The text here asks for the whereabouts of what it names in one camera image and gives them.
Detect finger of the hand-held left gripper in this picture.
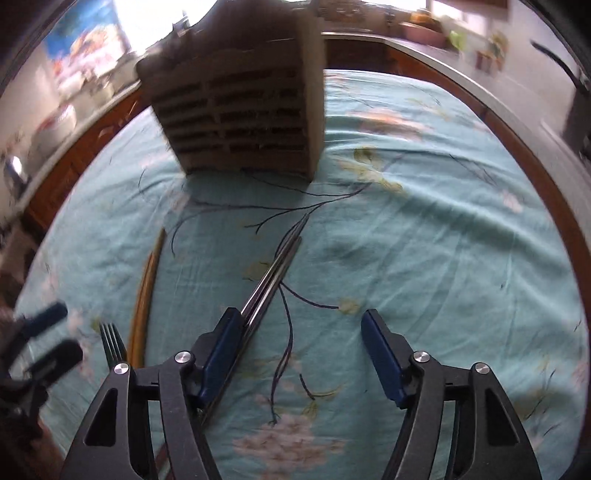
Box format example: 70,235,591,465
21,302,69,339
25,340,85,383

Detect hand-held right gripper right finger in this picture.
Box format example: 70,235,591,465
360,309,543,480

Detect wooden chopstick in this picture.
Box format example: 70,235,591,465
131,249,162,367
127,227,167,367

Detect teal floral tablecloth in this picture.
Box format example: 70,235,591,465
14,69,589,480

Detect metal fork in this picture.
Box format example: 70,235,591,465
99,322,129,370

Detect condiment bottles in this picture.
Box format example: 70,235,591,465
475,31,509,73

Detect pink basin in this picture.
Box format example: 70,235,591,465
399,21,450,48

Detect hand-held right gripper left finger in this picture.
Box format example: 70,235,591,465
60,307,245,480

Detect white and red rice cooker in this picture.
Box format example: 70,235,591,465
30,104,77,158

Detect wall poster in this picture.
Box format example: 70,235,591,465
44,0,128,86

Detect wooden utensil holder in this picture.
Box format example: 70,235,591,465
135,0,328,182

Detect shiny metal kettle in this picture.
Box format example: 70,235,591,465
4,154,27,200

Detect metal chopstick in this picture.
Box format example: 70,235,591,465
199,216,309,425
199,236,303,425

